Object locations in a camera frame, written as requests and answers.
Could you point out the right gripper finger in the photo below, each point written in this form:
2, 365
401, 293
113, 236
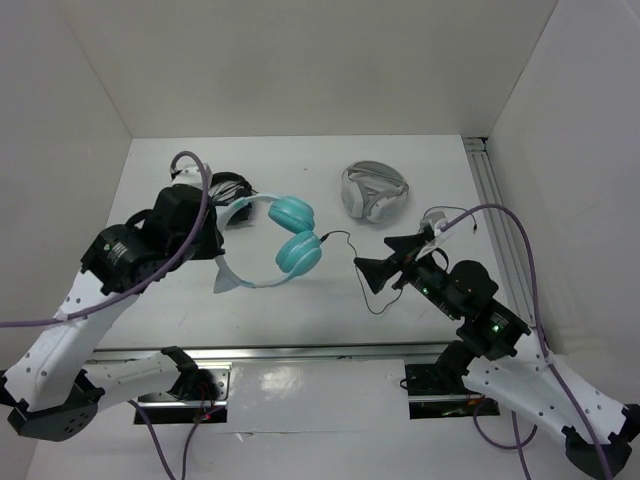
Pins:
405, 245
378, 272

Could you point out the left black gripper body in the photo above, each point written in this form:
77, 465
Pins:
208, 245

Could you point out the teal cat-ear headphones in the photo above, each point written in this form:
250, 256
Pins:
299, 255

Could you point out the aluminium rail at right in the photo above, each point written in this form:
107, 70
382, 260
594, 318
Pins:
508, 236

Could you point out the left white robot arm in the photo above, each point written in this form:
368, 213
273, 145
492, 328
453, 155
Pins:
52, 392

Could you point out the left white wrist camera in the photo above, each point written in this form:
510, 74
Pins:
191, 175

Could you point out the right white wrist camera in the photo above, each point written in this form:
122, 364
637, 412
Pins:
431, 230

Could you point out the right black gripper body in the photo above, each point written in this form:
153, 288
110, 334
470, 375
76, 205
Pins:
425, 275

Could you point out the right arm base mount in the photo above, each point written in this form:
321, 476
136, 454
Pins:
433, 395

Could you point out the white grey gaming headset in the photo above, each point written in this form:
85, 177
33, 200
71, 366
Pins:
373, 191

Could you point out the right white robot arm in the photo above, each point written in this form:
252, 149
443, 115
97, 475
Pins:
499, 356

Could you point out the aluminium rail at front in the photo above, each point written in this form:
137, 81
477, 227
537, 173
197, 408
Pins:
314, 352

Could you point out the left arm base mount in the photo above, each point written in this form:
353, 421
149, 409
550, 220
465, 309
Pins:
207, 395

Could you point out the aluminium rail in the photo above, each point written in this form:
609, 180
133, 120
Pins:
314, 352
508, 236

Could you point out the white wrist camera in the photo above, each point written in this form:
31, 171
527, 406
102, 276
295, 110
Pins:
431, 230
191, 175

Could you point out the black headphones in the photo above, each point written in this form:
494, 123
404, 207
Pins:
227, 187

